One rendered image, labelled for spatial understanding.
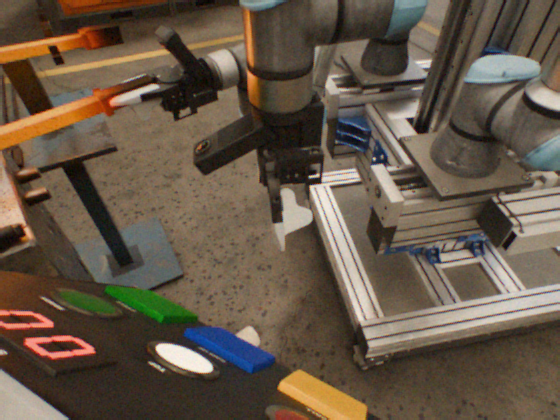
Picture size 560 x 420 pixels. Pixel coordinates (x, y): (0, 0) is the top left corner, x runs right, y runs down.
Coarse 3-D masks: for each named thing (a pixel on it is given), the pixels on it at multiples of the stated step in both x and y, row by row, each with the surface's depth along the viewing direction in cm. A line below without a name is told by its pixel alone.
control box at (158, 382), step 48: (0, 288) 26; (48, 288) 30; (96, 288) 37; (0, 336) 19; (48, 336) 21; (96, 336) 25; (144, 336) 29; (0, 384) 16; (48, 384) 17; (96, 384) 18; (144, 384) 21; (192, 384) 24; (240, 384) 28
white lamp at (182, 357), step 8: (168, 344) 29; (160, 352) 26; (168, 352) 26; (176, 352) 27; (184, 352) 28; (192, 352) 29; (176, 360) 26; (184, 360) 26; (192, 360) 27; (200, 360) 28; (192, 368) 26; (200, 368) 26; (208, 368) 27
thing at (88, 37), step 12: (108, 24) 94; (72, 36) 91; (84, 36) 90; (96, 36) 93; (108, 36) 95; (120, 36) 96; (0, 48) 86; (12, 48) 86; (24, 48) 87; (36, 48) 88; (48, 48) 89; (60, 48) 90; (72, 48) 92; (96, 48) 94; (0, 60) 86; (12, 60) 87
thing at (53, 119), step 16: (144, 80) 68; (96, 96) 65; (112, 96) 66; (48, 112) 63; (64, 112) 63; (80, 112) 64; (96, 112) 66; (112, 112) 66; (0, 128) 60; (16, 128) 60; (32, 128) 61; (48, 128) 62; (0, 144) 59
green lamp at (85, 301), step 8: (64, 296) 29; (72, 296) 30; (80, 296) 30; (88, 296) 31; (80, 304) 29; (88, 304) 29; (96, 304) 30; (104, 304) 31; (104, 312) 29; (112, 312) 30
